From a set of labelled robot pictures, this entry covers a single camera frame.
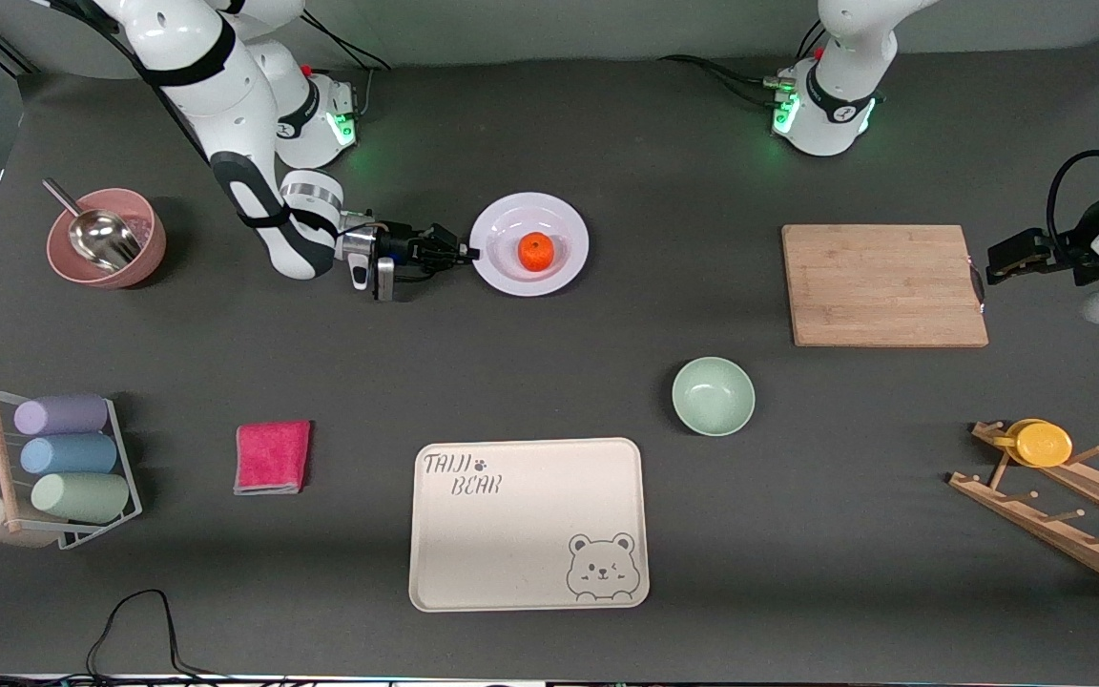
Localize white ribbed plate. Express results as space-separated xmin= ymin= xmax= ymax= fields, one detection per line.
xmin=469 ymin=192 xmax=591 ymax=298

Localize pink folded cloth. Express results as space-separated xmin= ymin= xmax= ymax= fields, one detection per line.
xmin=233 ymin=420 xmax=312 ymax=496

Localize yellow cup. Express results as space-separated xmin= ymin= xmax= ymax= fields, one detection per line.
xmin=993 ymin=418 xmax=1073 ymax=468

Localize wooden peg rack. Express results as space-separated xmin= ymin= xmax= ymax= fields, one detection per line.
xmin=948 ymin=420 xmax=1099 ymax=600

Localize metal scoop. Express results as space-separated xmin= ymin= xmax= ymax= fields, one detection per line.
xmin=42 ymin=177 xmax=143 ymax=273

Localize black base cables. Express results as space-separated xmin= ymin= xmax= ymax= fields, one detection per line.
xmin=659 ymin=19 xmax=827 ymax=108
xmin=301 ymin=10 xmax=393 ymax=115

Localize blue plastic cup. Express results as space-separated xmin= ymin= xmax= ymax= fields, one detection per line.
xmin=20 ymin=434 xmax=119 ymax=476

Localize black right base cables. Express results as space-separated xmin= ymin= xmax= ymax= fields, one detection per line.
xmin=301 ymin=10 xmax=393 ymax=115

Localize cream bear print tray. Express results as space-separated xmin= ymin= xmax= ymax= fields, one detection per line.
xmin=408 ymin=437 xmax=651 ymax=613

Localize black left base cables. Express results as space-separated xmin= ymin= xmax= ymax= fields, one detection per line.
xmin=659 ymin=19 xmax=827 ymax=108

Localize orange fruit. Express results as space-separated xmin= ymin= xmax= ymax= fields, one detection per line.
xmin=518 ymin=232 xmax=555 ymax=273

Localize wooden rack rod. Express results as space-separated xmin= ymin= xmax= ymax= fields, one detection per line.
xmin=0 ymin=384 xmax=23 ymax=533

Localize green bowl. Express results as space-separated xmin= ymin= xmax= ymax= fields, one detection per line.
xmin=672 ymin=357 xmax=757 ymax=438

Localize purple plastic cup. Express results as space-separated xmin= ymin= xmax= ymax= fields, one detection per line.
xmin=13 ymin=394 xmax=110 ymax=437

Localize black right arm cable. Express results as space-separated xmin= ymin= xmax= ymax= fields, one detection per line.
xmin=30 ymin=0 xmax=212 ymax=163

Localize wooden cutting board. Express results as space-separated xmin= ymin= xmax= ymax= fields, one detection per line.
xmin=781 ymin=224 xmax=990 ymax=348

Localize white wire cup rack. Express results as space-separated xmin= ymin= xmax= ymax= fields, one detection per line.
xmin=0 ymin=384 xmax=143 ymax=552

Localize pink ribbed bowl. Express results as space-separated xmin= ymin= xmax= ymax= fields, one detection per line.
xmin=46 ymin=188 xmax=168 ymax=289

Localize green plastic cup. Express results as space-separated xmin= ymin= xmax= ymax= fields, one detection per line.
xmin=31 ymin=472 xmax=131 ymax=524

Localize black table cable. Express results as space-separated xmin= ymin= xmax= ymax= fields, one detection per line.
xmin=0 ymin=589 xmax=293 ymax=687

